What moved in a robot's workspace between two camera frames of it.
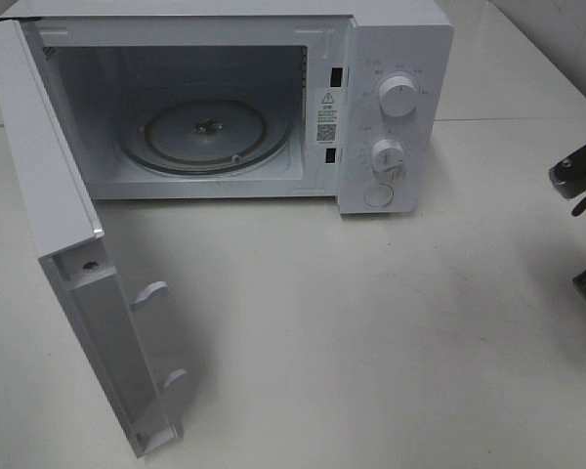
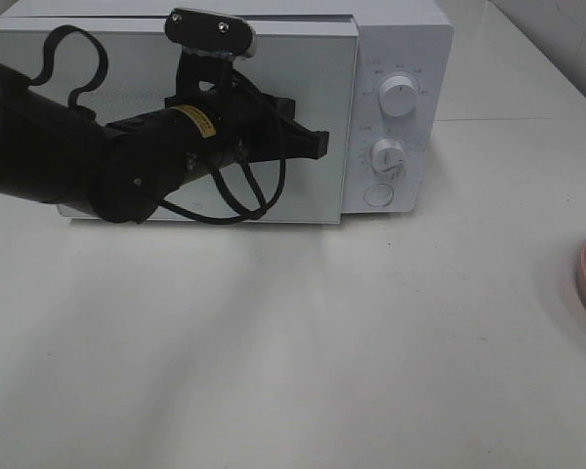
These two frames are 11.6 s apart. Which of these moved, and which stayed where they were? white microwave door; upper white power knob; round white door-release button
Moved: white microwave door
Stayed: upper white power knob; round white door-release button
